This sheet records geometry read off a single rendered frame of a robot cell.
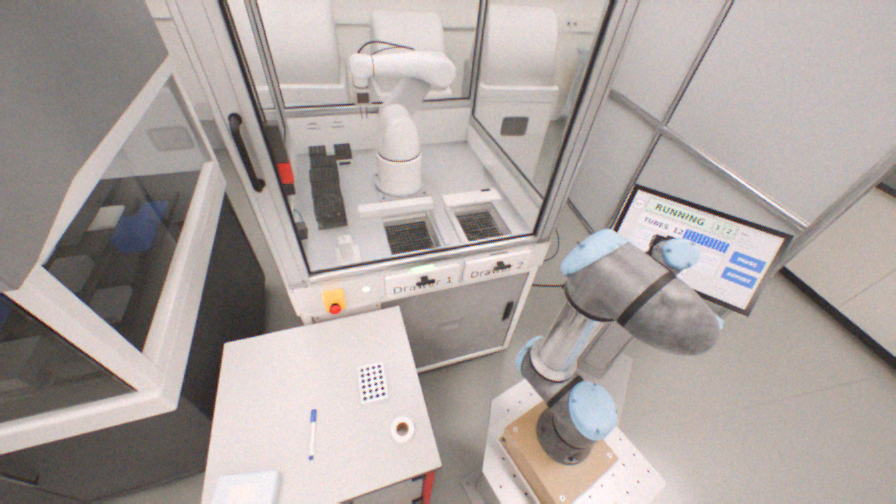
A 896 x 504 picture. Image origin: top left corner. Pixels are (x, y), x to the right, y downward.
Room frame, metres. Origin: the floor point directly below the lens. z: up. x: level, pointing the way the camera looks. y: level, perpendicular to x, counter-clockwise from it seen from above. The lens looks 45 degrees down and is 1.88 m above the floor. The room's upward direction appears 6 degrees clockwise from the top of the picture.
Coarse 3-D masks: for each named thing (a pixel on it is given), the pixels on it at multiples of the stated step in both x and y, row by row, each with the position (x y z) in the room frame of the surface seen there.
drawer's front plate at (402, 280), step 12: (456, 264) 0.89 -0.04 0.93; (396, 276) 0.80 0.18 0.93; (408, 276) 0.81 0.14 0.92; (420, 276) 0.83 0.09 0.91; (432, 276) 0.85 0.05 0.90; (444, 276) 0.86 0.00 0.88; (456, 276) 0.88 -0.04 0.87; (396, 288) 0.79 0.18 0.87; (408, 288) 0.81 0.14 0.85; (432, 288) 0.85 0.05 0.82
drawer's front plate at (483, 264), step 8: (496, 256) 0.96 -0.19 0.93; (504, 256) 0.96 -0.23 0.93; (512, 256) 0.97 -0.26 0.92; (520, 256) 0.99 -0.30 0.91; (528, 256) 1.00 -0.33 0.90; (472, 264) 0.91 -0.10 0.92; (480, 264) 0.92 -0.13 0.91; (488, 264) 0.93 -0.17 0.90; (496, 264) 0.95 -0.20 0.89; (512, 264) 0.98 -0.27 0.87; (520, 264) 0.99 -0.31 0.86; (464, 272) 0.90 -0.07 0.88; (480, 272) 0.92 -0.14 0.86; (496, 272) 0.95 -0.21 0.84; (504, 272) 0.97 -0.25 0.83; (464, 280) 0.90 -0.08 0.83; (472, 280) 0.91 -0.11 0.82
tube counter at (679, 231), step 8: (672, 232) 1.00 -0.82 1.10; (680, 232) 1.00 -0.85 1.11; (688, 232) 0.99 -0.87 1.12; (696, 232) 0.99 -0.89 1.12; (696, 240) 0.97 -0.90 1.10; (704, 240) 0.96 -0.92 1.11; (712, 240) 0.96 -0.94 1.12; (720, 240) 0.95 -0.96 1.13; (712, 248) 0.94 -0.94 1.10; (720, 248) 0.93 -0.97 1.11
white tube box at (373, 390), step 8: (360, 368) 0.50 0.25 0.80; (368, 368) 0.51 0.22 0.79; (376, 368) 0.51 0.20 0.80; (360, 376) 0.48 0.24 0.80; (368, 376) 0.48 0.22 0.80; (376, 376) 0.48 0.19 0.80; (384, 376) 0.48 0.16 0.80; (360, 384) 0.45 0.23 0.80; (368, 384) 0.45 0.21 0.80; (376, 384) 0.46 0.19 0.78; (384, 384) 0.46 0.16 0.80; (360, 392) 0.42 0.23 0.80; (368, 392) 0.43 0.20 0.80; (376, 392) 0.43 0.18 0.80; (384, 392) 0.43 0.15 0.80; (368, 400) 0.40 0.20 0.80; (376, 400) 0.40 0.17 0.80; (384, 400) 0.41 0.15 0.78
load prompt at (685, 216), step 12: (648, 204) 1.09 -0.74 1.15; (660, 204) 1.08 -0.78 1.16; (672, 204) 1.08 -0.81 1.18; (672, 216) 1.04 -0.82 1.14; (684, 216) 1.04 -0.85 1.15; (696, 216) 1.03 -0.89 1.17; (708, 228) 0.99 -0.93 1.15; (720, 228) 0.98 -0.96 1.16; (732, 228) 0.98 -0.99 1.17; (732, 240) 0.95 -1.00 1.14
